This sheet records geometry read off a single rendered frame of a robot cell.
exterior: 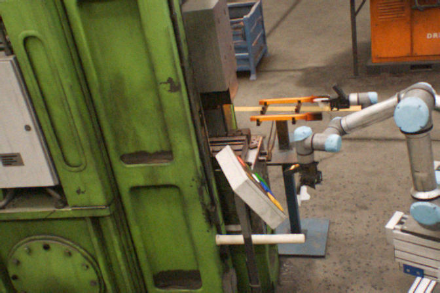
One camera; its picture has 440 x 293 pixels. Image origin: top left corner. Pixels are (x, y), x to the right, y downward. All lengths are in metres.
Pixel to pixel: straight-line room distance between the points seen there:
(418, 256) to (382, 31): 3.91
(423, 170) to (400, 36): 4.09
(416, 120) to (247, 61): 4.65
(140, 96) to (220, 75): 0.40
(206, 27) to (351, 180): 2.23
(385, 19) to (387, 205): 2.57
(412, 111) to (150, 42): 1.11
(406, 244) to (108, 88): 1.51
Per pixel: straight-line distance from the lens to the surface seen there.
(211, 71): 2.83
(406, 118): 2.29
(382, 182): 4.57
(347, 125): 2.55
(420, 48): 6.43
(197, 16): 2.75
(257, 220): 3.21
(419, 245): 2.77
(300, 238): 2.97
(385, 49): 6.46
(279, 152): 3.61
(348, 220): 4.17
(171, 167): 2.80
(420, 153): 2.37
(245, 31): 6.66
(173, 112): 2.67
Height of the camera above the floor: 2.40
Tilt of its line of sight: 27 degrees down
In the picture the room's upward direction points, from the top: 11 degrees counter-clockwise
